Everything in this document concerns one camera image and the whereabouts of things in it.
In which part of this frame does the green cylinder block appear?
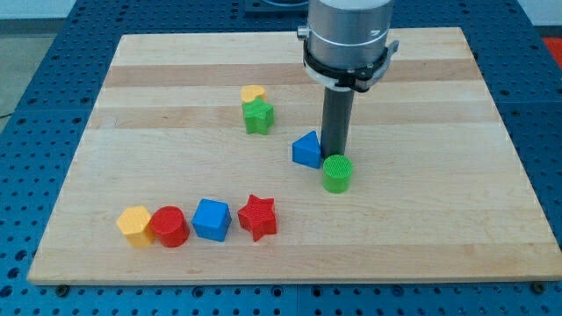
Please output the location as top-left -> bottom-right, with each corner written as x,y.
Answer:
322,154 -> 353,193

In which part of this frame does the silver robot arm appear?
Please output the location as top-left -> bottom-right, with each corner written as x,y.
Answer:
297,0 -> 394,69

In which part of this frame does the green star block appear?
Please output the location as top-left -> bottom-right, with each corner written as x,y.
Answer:
242,97 -> 275,135

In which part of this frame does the red star block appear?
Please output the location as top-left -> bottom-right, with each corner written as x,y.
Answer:
237,194 -> 277,241

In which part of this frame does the blue triangle block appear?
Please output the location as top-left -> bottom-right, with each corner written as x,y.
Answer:
292,131 -> 321,169

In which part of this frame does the yellow heart block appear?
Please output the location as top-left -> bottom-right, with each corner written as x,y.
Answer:
241,84 -> 267,103

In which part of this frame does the wooden board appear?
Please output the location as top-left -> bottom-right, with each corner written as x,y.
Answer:
28,27 -> 561,285

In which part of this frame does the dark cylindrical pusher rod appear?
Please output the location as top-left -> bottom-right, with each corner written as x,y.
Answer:
321,88 -> 354,159

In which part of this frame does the blue cube block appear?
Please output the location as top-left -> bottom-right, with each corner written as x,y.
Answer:
191,198 -> 232,242

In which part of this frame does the red cylinder block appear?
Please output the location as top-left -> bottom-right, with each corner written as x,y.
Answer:
150,205 -> 190,248

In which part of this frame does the yellow hexagon block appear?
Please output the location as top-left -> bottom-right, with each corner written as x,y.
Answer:
116,205 -> 155,248

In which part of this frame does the black and white clamp ring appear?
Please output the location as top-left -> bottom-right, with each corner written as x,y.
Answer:
302,39 -> 400,94

